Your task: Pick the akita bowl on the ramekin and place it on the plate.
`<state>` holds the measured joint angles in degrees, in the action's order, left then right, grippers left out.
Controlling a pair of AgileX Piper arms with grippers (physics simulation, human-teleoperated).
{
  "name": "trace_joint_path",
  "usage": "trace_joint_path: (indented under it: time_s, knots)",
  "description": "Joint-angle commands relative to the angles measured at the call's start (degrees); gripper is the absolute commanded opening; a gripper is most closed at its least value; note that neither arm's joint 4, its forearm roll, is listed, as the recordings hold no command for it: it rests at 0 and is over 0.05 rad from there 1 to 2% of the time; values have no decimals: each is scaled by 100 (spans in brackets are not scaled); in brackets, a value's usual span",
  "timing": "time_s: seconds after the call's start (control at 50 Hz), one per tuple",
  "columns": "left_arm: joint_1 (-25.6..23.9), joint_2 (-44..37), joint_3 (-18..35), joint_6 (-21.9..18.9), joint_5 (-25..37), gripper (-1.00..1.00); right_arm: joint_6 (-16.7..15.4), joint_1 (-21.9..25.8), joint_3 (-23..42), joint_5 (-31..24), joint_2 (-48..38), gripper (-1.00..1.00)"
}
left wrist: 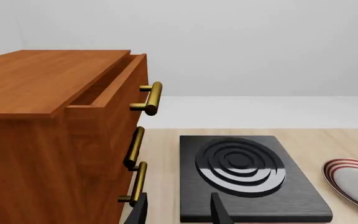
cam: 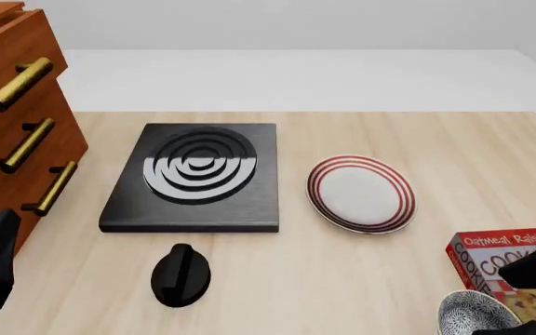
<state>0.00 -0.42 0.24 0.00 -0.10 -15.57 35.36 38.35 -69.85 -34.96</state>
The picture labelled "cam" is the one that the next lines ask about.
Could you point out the black patterned bowl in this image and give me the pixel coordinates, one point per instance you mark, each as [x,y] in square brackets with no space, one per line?
[473,310]

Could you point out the medium wooden cabinet drawer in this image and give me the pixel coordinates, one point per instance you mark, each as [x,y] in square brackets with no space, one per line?
[63,118]

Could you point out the red oatmeal cookie box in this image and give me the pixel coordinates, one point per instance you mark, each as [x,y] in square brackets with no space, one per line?
[473,244]

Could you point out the flat black stove plate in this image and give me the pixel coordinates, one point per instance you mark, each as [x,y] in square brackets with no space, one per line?
[128,209]

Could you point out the white plate with red rings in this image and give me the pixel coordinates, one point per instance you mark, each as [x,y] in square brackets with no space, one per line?
[358,195]

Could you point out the round black stove knob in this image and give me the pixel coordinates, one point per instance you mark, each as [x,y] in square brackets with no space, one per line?
[179,279]

